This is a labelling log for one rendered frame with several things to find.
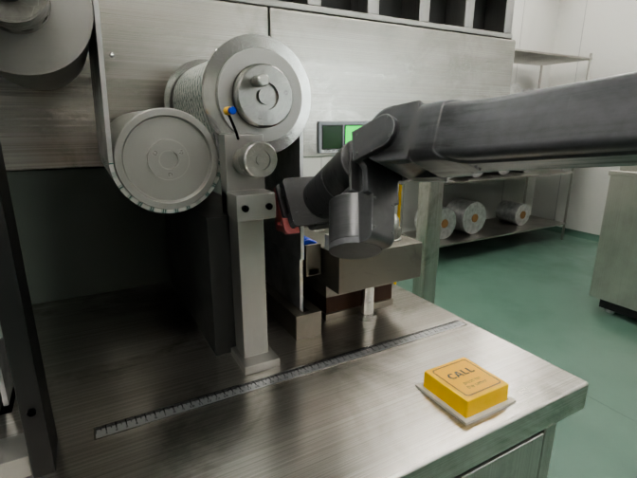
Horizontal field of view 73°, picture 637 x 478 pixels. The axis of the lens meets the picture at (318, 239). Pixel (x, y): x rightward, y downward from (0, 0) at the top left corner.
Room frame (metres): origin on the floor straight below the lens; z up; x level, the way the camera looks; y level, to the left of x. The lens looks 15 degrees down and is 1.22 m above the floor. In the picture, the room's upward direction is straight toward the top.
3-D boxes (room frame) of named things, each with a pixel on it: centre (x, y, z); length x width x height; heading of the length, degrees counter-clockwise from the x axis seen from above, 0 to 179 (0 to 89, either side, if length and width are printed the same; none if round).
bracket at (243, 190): (0.53, 0.09, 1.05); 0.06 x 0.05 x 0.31; 29
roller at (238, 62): (0.68, 0.13, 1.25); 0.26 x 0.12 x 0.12; 29
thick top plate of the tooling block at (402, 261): (0.81, 0.00, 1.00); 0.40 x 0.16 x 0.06; 29
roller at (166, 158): (0.63, 0.24, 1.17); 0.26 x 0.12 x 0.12; 29
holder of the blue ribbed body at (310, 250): (0.73, 0.06, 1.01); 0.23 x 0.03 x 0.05; 29
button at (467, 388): (0.45, -0.18, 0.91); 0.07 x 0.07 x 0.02; 29
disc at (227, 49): (0.58, 0.08, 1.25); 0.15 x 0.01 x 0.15; 119
